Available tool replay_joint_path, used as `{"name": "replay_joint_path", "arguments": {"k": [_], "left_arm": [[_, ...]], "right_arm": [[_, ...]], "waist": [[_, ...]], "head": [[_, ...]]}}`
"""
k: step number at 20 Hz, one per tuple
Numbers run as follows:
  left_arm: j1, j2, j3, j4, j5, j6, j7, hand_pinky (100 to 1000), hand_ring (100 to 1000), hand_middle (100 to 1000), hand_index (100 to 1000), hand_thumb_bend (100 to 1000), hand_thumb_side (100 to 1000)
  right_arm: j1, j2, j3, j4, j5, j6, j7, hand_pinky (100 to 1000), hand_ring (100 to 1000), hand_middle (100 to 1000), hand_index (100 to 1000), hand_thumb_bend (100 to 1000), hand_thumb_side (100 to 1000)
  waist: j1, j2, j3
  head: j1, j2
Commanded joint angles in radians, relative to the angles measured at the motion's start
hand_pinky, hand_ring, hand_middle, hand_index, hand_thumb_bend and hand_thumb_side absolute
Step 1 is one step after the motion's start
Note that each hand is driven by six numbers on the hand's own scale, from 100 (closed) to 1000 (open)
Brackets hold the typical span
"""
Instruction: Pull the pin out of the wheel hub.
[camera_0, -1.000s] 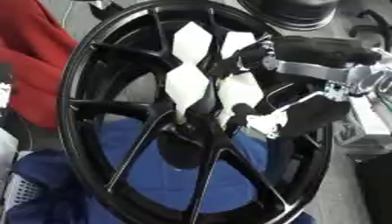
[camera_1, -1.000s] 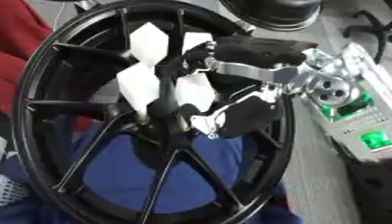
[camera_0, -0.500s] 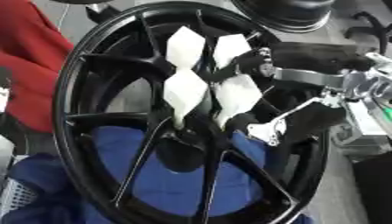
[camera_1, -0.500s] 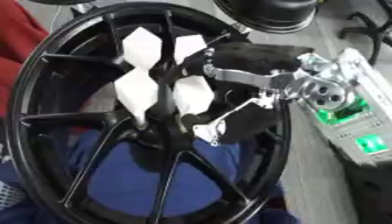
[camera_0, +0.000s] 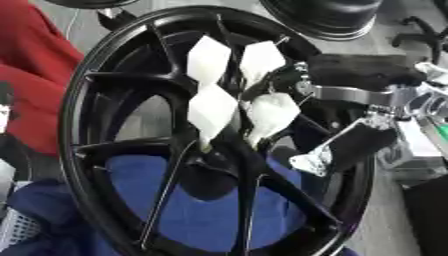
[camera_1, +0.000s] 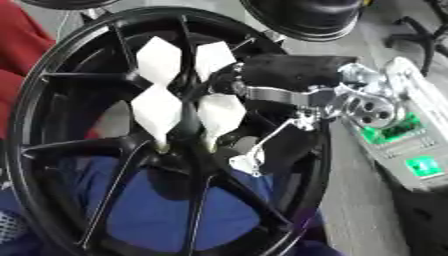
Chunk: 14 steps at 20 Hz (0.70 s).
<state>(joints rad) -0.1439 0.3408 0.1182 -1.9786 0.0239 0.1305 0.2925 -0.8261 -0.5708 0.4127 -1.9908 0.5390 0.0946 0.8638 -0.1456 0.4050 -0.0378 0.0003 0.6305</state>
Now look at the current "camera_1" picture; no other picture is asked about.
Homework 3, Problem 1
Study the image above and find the black spoked wheel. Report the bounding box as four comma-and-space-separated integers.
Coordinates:
1, 5, 336, 256

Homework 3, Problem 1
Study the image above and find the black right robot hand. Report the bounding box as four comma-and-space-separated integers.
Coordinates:
208, 54, 359, 177

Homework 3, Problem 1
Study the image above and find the black office chair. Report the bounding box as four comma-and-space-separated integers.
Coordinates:
383, 0, 448, 78

